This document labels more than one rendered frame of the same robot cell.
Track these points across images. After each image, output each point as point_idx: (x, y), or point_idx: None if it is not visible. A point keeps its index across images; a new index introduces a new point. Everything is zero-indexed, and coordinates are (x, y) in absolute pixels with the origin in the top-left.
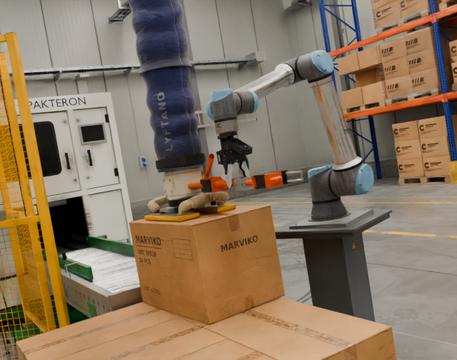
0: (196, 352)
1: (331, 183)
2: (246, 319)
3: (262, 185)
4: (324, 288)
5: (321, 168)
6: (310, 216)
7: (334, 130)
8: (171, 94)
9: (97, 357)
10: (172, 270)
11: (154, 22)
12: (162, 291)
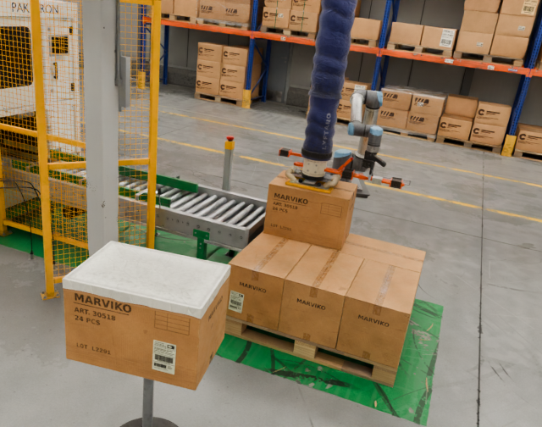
0: (362, 266)
1: (353, 163)
2: (354, 246)
3: (395, 185)
4: None
5: (348, 153)
6: None
7: None
8: (334, 115)
9: (312, 271)
10: (313, 219)
11: (340, 70)
12: (295, 229)
